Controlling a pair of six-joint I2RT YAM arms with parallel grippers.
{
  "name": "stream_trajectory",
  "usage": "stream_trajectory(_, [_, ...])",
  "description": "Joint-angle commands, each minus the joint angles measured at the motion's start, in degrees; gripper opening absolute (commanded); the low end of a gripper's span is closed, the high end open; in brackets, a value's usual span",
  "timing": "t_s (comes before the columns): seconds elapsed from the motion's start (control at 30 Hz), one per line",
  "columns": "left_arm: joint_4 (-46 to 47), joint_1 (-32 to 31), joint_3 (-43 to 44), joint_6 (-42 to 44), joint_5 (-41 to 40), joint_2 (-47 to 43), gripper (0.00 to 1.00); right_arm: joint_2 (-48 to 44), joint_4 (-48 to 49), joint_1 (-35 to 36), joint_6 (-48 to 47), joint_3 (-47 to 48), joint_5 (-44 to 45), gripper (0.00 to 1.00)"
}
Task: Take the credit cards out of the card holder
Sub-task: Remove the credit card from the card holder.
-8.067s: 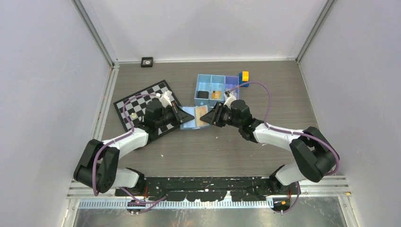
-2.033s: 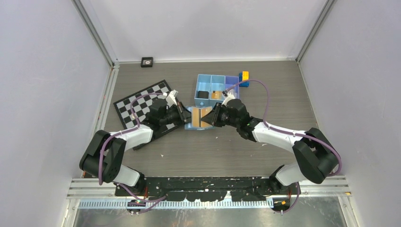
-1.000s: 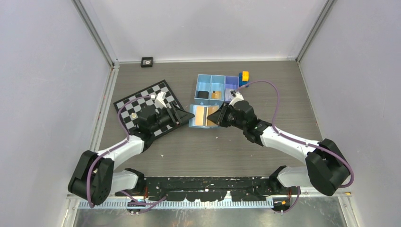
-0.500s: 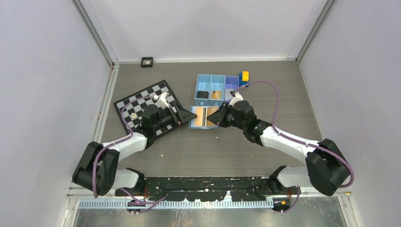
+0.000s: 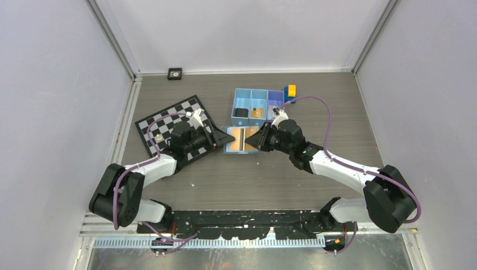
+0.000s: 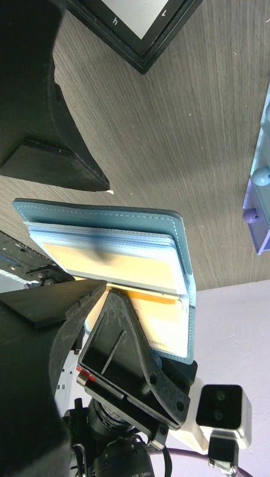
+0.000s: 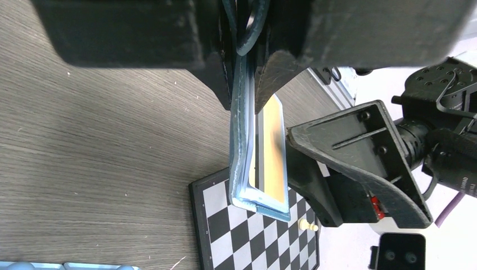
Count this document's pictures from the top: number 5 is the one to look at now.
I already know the black item in tray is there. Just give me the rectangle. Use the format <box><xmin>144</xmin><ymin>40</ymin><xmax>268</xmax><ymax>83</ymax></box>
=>
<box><xmin>233</xmin><ymin>107</ymin><xmax>249</xmax><ymax>118</ymax></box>

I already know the blue compartment organizer tray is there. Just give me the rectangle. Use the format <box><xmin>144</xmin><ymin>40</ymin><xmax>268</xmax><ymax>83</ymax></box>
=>
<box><xmin>231</xmin><ymin>88</ymin><xmax>285</xmax><ymax>127</ymax></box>

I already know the blue and orange toy block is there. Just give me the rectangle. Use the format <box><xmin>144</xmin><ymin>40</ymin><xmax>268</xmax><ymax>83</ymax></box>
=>
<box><xmin>283</xmin><ymin>84</ymin><xmax>296</xmax><ymax>104</ymax></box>

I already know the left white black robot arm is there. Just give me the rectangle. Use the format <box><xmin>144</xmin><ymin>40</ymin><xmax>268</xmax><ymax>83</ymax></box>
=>
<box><xmin>89</xmin><ymin>120</ymin><xmax>234</xmax><ymax>233</ymax></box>

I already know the orange credit card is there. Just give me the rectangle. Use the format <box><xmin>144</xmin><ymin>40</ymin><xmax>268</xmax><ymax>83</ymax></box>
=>
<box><xmin>227</xmin><ymin>127</ymin><xmax>260</xmax><ymax>152</ymax></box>

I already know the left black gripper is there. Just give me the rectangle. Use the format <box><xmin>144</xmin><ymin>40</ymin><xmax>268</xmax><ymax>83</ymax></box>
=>
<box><xmin>183</xmin><ymin>120</ymin><xmax>234</xmax><ymax>154</ymax></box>

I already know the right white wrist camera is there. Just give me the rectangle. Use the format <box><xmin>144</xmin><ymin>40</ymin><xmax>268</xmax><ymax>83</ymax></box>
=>
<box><xmin>272</xmin><ymin>107</ymin><xmax>289</xmax><ymax>127</ymax></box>

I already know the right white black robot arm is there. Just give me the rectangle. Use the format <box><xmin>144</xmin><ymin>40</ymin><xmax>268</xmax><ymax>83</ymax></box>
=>
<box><xmin>245</xmin><ymin>120</ymin><xmax>422</xmax><ymax>233</ymax></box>

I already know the black white chessboard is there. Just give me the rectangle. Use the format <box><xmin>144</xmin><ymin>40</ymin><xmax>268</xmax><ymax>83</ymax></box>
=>
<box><xmin>135</xmin><ymin>95</ymin><xmax>213</xmax><ymax>158</ymax></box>

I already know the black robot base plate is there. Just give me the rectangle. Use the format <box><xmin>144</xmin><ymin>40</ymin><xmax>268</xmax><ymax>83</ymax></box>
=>
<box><xmin>137</xmin><ymin>210</ymin><xmax>355</xmax><ymax>240</ymax></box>

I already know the orange card in tray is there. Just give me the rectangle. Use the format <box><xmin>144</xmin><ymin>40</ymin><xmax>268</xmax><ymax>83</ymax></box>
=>
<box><xmin>250</xmin><ymin>107</ymin><xmax>264</xmax><ymax>119</ymax></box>

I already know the small black square box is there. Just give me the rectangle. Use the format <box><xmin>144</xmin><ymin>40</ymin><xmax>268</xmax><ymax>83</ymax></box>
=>
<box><xmin>167</xmin><ymin>67</ymin><xmax>183</xmax><ymax>80</ymax></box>

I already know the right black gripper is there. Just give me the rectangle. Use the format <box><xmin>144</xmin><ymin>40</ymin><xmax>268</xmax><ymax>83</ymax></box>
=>
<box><xmin>245</xmin><ymin>121</ymin><xmax>293</xmax><ymax>155</ymax></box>

